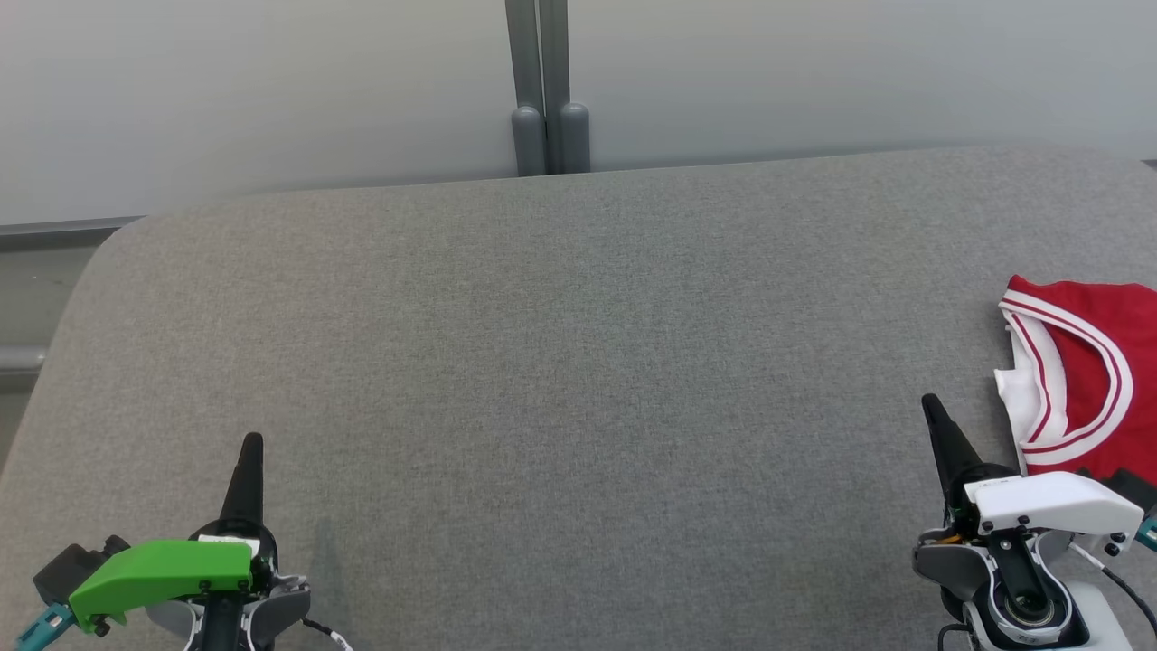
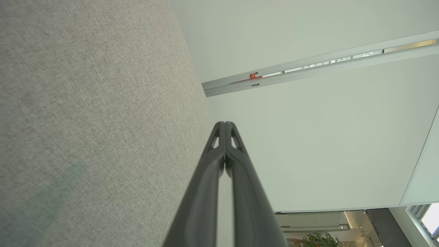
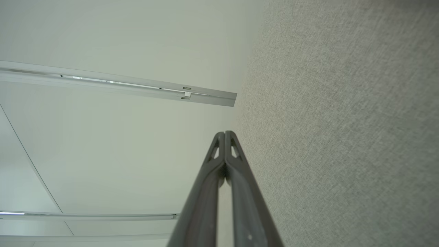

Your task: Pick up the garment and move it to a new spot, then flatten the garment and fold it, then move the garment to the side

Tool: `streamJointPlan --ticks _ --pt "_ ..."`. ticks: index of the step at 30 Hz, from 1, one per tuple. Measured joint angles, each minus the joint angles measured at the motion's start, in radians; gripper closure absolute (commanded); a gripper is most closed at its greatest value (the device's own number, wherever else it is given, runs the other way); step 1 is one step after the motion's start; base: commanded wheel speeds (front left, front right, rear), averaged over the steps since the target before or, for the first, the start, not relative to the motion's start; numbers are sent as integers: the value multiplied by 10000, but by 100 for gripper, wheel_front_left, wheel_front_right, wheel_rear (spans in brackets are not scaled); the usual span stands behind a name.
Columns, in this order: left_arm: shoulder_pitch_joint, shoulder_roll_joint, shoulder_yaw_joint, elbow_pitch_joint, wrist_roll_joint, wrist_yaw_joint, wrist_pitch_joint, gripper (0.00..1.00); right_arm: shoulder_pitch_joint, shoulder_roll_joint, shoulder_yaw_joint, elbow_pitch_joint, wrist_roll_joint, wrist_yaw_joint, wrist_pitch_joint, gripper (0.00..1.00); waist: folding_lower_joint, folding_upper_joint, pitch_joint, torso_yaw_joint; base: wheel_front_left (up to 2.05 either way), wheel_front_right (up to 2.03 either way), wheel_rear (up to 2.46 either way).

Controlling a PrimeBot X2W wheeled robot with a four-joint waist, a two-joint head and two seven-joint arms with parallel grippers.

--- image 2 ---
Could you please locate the dark grey pillar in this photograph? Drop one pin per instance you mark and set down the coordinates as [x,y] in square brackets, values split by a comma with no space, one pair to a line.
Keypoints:
[387,228]

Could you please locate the grey fabric sofa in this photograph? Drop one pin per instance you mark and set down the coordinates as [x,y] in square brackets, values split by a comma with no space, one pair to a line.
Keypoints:
[85,120]

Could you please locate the grey metal partition frame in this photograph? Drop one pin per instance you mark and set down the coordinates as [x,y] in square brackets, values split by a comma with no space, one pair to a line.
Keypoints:
[308,70]

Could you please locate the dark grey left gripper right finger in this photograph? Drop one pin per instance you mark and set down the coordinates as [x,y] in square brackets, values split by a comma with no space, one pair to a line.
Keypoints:
[250,206]

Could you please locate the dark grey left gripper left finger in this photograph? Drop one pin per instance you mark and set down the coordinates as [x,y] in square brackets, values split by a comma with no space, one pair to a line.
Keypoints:
[199,206]

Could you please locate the orange tag on partition frame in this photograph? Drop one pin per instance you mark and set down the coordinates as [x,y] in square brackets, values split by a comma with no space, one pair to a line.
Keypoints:
[253,77]

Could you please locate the green potted plant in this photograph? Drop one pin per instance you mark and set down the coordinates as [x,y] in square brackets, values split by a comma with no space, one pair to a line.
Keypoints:
[317,240]

